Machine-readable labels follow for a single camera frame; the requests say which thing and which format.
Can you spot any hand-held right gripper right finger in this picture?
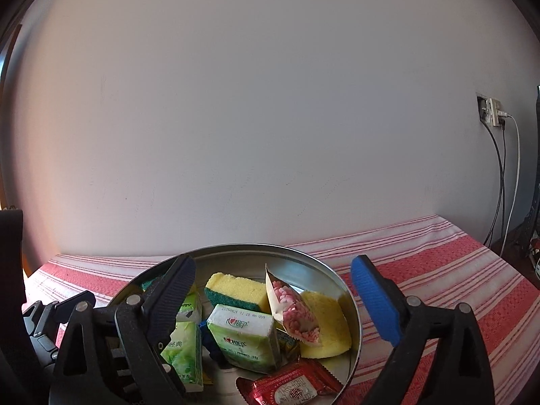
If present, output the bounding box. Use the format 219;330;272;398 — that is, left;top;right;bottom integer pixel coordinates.
350;255;495;405

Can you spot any pink candy packet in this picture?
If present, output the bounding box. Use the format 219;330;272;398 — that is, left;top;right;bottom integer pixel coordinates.
264;264;323;344

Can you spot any red white striped tablecloth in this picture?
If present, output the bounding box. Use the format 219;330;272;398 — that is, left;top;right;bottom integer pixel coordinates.
23;214;540;405

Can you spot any white cable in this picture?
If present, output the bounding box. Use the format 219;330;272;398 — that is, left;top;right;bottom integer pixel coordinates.
500;114;521;254

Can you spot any round metal cookie tin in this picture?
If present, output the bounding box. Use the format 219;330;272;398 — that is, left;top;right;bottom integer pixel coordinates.
105;242;361;405

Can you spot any black cable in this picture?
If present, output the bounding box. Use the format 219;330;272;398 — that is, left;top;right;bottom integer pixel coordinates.
483;124;507;249

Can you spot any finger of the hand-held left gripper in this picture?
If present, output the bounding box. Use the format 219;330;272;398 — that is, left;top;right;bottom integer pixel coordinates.
198;320;231;368
55;290;97;317

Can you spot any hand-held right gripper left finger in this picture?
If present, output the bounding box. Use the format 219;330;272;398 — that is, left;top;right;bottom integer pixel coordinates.
48;254;198;405

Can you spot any white wall socket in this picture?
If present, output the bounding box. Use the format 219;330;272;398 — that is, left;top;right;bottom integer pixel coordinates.
476;92;513;128

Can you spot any dark object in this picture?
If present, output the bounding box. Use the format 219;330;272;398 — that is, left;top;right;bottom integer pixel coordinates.
521;84;540;262

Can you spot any red snack packet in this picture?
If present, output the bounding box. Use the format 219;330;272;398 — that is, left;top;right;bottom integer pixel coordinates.
235;356;342;405

